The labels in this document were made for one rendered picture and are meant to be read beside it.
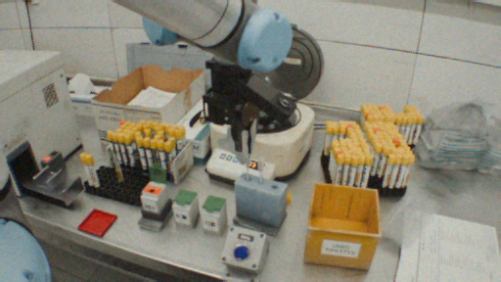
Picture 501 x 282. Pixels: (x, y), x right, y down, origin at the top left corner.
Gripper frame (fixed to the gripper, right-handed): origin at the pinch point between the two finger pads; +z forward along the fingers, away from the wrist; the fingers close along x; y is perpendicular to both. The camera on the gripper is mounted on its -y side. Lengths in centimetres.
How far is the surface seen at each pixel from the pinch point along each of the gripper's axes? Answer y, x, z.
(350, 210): -21.1, -6.3, 11.1
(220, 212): 2.6, 7.2, 9.4
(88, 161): 36.1, 10.2, 4.9
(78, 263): 103, -9, 103
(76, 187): 38.6, 14.1, 11.0
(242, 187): 0.3, 2.0, 5.8
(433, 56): -33, -55, -11
